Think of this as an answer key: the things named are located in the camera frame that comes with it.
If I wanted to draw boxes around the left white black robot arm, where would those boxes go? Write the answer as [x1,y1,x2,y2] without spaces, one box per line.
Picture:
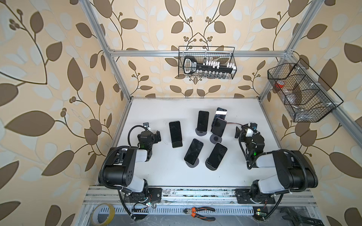
[98,123,162,221]

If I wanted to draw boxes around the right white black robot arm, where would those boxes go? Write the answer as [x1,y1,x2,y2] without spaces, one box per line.
[235,123,318,221]

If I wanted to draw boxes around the red-edged black phone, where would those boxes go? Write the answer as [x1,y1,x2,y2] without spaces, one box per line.
[211,118,227,137]

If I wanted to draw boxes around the middle grey phone stand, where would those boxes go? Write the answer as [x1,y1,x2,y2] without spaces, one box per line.
[210,134,222,144]

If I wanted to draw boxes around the grey phone stand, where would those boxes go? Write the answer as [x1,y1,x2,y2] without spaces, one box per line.
[195,128,207,137]
[210,134,222,144]
[205,161,217,171]
[185,158,199,168]

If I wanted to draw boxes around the front right grey phone stand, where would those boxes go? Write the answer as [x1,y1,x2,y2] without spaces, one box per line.
[205,161,217,171]

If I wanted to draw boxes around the back left grey phone stand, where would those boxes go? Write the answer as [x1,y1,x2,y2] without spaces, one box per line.
[195,128,207,137]

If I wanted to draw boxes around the front left grey phone stand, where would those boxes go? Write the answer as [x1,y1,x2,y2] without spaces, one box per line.
[185,158,199,168]

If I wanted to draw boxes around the black adjustable wrench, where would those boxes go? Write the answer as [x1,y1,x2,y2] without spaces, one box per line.
[280,207,324,226]

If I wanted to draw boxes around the black socket tool set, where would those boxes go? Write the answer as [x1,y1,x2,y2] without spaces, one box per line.
[181,56,237,76]

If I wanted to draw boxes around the yellow tape roll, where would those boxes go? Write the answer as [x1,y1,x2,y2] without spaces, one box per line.
[90,203,116,226]

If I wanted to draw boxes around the right wire basket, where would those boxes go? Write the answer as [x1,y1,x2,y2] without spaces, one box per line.
[267,58,344,122]

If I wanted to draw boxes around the wire basket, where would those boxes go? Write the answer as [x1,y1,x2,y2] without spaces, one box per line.
[178,45,237,80]
[267,58,344,122]

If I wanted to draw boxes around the orange handled pliers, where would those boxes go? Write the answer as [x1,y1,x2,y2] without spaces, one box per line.
[183,206,216,222]

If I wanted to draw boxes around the back wire basket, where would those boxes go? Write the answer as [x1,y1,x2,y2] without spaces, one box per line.
[178,45,237,80]

